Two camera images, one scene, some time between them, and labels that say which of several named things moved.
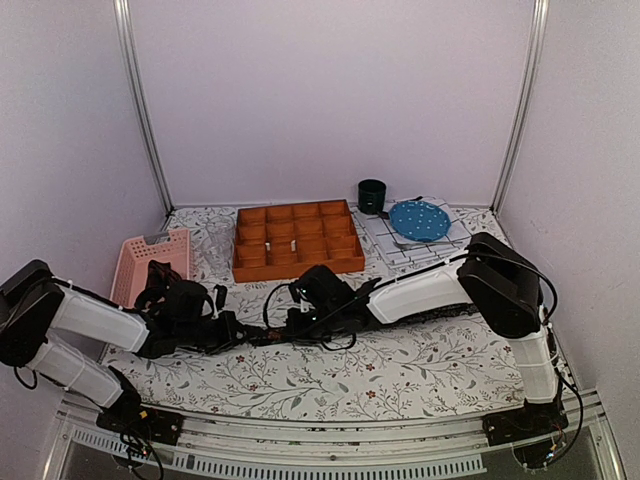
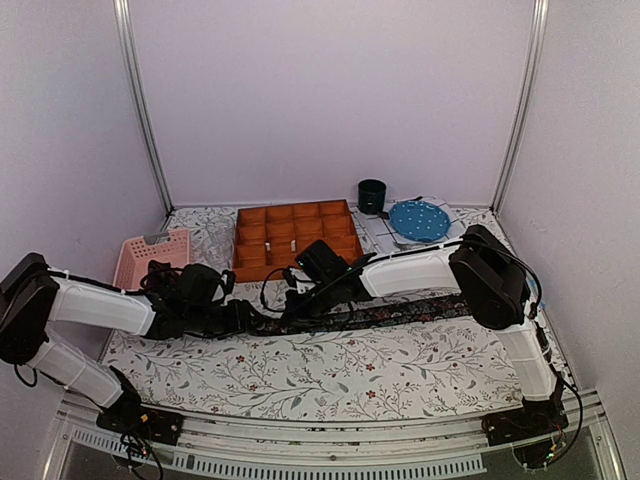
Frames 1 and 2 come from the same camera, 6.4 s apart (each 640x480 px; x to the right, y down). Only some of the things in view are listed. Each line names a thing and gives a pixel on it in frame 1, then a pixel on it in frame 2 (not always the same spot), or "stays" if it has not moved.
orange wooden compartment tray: (278, 241) stays
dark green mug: (371, 196) stays
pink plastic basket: (133, 259) stays
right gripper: (295, 330) to (293, 305)
